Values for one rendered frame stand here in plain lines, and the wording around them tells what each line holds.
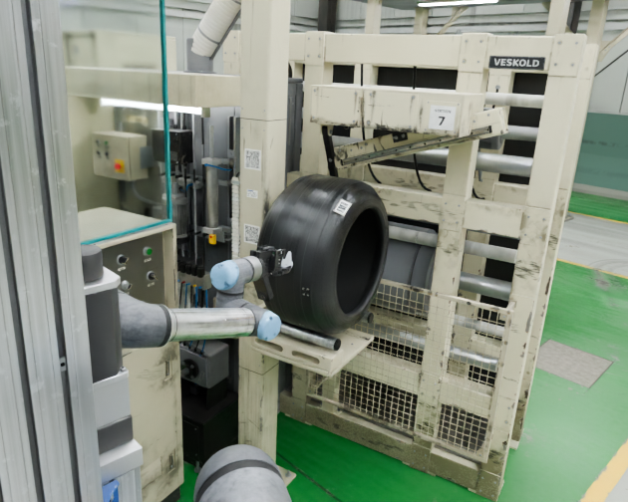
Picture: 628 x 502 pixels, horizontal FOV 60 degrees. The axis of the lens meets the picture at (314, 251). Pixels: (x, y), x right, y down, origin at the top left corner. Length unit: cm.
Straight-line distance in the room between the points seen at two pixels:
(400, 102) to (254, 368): 121
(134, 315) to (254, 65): 112
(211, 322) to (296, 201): 68
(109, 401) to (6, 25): 54
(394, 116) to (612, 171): 897
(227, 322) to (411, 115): 106
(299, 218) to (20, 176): 126
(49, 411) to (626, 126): 1042
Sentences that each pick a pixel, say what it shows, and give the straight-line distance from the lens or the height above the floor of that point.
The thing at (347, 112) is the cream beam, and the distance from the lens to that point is 214.
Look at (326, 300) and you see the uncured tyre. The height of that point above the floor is 111.
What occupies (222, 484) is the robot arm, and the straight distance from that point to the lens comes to 71.
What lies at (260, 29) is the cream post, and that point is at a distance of 203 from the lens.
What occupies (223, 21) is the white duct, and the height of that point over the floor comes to 201.
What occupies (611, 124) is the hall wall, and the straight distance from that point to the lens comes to 1084.
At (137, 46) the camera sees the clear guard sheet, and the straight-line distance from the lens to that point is 196.
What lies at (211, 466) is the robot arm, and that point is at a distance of 75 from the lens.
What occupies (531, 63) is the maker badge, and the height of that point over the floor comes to 190.
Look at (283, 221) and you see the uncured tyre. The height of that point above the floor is 135.
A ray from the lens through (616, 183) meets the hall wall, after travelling 1086.
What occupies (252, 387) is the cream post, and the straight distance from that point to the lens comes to 240.
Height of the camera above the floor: 183
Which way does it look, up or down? 18 degrees down
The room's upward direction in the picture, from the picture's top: 3 degrees clockwise
